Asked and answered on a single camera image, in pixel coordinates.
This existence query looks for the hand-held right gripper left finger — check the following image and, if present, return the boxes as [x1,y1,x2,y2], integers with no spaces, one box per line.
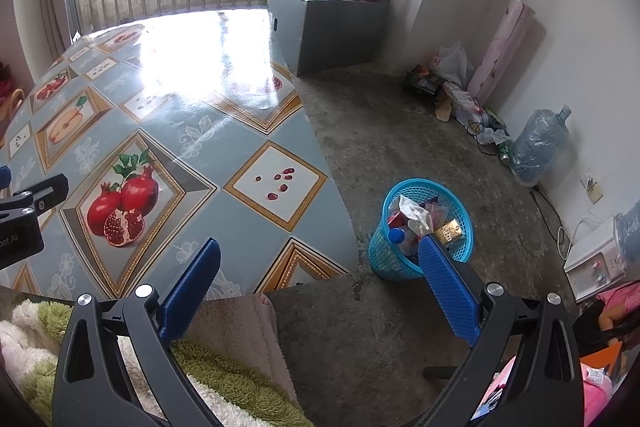
[51,237,222,427]

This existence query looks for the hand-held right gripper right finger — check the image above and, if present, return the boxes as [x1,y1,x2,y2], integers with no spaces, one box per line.
[419,234,586,427]

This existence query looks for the gold foil packet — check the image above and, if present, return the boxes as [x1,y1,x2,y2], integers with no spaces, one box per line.
[432,219,463,248]

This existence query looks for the blue plastic mesh basket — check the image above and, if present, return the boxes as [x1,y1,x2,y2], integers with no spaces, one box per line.
[368,178,475,282]

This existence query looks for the clear bottle with blue cap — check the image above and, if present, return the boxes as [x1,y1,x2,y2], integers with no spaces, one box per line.
[387,227,416,258]

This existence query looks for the white paper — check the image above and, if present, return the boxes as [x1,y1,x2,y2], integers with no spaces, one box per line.
[397,196,435,238]

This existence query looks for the beige fleece cloth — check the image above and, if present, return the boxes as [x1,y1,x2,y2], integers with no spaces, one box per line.
[185,292,301,403]

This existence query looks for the red cloth bag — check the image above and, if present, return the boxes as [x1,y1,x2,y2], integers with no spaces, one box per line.
[0,62,26,120]

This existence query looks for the green white fuzzy robe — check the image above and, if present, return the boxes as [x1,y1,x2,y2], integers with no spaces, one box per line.
[0,299,311,427]

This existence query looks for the white water dispenser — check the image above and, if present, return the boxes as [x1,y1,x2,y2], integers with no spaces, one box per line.
[564,214,633,303]

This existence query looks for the orange cardboard box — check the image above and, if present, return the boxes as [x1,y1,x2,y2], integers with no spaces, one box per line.
[580,341,623,369]

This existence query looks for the blue water jug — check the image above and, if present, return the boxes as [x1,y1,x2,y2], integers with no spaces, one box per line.
[616,202,640,260]
[509,104,572,188]

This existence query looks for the pink cloth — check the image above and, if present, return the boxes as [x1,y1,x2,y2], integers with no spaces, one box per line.
[472,282,640,427]

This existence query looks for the paper and plastic scraps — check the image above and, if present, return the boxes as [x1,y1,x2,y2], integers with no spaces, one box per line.
[435,82,513,148]

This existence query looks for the fruit print tablecloth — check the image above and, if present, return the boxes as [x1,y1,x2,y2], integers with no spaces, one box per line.
[0,7,357,303]

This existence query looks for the dark snack box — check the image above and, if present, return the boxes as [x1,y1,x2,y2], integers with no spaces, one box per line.
[405,66,443,96]

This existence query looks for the white plastic bag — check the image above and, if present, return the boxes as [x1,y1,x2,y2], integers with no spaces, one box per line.
[430,42,476,88]

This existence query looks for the pink wallpaper roll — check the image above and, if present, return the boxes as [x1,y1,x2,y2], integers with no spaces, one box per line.
[467,0,536,105]

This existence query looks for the grey cabinet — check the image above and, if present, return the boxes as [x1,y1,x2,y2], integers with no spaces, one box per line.
[267,0,391,78]

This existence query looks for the beige wall socket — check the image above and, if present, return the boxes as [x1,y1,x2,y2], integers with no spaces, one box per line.
[580,172,603,205]

